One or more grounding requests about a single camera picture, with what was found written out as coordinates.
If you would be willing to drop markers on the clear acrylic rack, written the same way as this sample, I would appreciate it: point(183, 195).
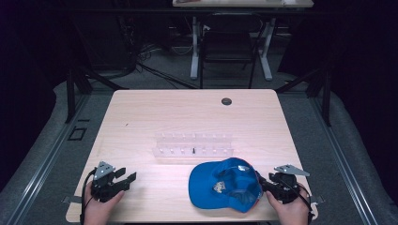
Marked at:
point(192, 145)

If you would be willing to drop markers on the person's right hand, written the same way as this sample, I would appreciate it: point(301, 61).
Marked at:
point(289, 211)

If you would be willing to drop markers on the white-legged desk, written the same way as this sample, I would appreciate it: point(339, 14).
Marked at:
point(241, 3)

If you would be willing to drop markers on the person's left hand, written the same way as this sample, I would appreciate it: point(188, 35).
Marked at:
point(100, 209)

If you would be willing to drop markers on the blue baseball cap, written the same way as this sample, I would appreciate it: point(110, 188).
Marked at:
point(219, 184)

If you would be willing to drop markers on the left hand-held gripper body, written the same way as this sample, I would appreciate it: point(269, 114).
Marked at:
point(104, 182)

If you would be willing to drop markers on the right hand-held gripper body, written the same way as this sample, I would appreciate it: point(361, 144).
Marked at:
point(283, 184)

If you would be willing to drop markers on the black metal stand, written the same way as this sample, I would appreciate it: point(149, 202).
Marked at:
point(71, 93)
point(326, 93)

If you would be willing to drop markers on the grey metal table bracket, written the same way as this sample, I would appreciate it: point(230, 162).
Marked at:
point(71, 199)
point(316, 199)

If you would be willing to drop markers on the dark round table grommet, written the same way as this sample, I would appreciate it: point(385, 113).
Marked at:
point(226, 101)

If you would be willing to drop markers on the black chair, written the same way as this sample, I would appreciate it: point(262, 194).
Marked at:
point(226, 43)

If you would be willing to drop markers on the aluminium floor rail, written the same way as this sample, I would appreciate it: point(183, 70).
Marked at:
point(47, 165)
point(341, 159)

